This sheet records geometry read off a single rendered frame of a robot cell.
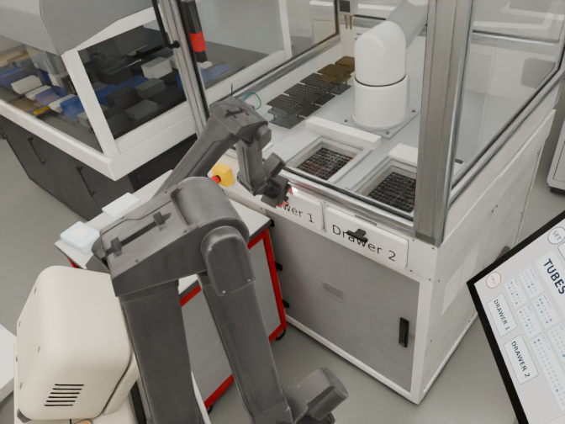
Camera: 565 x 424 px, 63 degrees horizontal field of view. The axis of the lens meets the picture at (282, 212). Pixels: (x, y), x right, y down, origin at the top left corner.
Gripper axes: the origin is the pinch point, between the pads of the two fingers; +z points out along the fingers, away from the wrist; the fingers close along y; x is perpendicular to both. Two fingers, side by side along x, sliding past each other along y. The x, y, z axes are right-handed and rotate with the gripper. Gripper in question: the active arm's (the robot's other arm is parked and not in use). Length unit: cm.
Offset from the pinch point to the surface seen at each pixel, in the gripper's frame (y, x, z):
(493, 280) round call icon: 3, -69, -9
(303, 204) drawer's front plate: 0.2, -4.4, 3.5
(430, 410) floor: -51, -55, 78
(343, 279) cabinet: -17.7, -16.9, 30.6
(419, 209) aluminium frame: 12.4, -44.8, -6.6
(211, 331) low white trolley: -58, 14, 13
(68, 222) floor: -80, 197, 56
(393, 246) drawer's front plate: 0.6, -38.6, 4.6
